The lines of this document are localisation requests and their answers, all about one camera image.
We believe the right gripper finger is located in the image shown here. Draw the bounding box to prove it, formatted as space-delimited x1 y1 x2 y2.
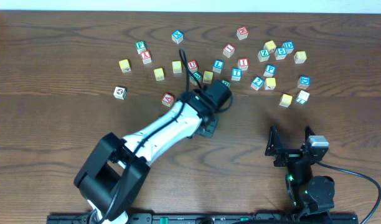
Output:
265 126 283 156
304 126 315 146

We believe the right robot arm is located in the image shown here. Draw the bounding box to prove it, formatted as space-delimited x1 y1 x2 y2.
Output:
265 126 335 223

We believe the white green Z block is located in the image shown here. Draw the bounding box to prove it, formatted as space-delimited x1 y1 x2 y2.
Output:
296 90 310 105

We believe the yellow block lower right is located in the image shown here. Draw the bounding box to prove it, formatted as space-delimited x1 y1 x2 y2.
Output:
279 94 293 108

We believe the green R block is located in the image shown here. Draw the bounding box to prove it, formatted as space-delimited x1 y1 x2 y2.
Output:
221 80 231 88

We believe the yellow block beside B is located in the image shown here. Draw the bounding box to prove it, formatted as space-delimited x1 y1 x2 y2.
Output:
203 70 214 84

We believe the red A block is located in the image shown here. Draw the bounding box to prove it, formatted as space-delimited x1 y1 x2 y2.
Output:
161 93 174 107

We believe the green B block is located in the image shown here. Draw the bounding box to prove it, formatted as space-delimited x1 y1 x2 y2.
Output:
189 72 202 87

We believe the blue D block lower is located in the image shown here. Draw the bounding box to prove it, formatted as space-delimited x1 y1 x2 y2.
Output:
298 76 311 90

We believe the blue d block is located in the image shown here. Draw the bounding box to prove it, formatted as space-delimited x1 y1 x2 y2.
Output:
298 76 311 90
282 41 294 54

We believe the blue T block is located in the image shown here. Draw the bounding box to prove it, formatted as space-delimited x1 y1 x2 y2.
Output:
232 68 242 81

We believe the blue L block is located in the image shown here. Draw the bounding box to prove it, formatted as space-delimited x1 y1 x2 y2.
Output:
212 60 224 73

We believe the red U block upper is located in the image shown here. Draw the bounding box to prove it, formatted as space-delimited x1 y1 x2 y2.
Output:
187 60 198 74

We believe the yellow block beside 2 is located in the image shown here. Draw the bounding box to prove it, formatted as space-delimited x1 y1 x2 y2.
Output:
265 77 276 90

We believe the blue 2 block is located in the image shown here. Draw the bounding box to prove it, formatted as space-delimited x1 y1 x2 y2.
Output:
251 76 265 91

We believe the yellow block centre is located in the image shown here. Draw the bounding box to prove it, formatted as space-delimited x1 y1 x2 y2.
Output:
172 61 182 73

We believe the yellow block left middle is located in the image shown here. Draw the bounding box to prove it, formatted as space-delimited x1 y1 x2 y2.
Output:
154 68 164 81

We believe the red I block lower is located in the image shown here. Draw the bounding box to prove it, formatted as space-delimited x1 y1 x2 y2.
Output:
238 58 249 70

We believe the red i block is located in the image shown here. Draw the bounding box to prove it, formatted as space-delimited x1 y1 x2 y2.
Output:
223 44 235 58
238 58 249 70

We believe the blue P block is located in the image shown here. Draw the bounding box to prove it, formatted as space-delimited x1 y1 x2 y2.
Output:
263 65 276 77

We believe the red I block upper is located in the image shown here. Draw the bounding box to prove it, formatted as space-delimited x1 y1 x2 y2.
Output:
223 44 235 58

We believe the yellow block far right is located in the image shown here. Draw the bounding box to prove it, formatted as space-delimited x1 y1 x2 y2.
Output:
294 51 307 64

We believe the blue 5 block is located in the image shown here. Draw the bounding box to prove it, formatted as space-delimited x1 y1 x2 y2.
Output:
275 47 287 60

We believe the blue D block upper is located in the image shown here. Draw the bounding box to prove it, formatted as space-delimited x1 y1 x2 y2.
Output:
282 41 294 54

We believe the red Y block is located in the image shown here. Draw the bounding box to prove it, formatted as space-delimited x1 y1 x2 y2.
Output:
140 50 152 64

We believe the blue X block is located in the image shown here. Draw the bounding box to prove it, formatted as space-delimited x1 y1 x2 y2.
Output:
171 30 184 44

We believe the yellow block top right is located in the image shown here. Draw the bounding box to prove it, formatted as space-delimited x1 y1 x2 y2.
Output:
263 40 276 54

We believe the white symbol block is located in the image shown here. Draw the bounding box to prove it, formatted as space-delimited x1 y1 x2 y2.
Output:
113 86 127 100

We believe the red H block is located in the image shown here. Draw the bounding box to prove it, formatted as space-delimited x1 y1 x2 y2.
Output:
237 26 249 40

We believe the yellow block far left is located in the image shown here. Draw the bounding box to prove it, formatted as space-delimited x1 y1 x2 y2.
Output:
119 59 131 73

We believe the green F block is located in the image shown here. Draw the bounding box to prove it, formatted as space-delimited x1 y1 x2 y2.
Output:
135 40 147 54

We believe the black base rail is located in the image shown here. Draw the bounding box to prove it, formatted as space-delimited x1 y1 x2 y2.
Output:
46 212 359 224

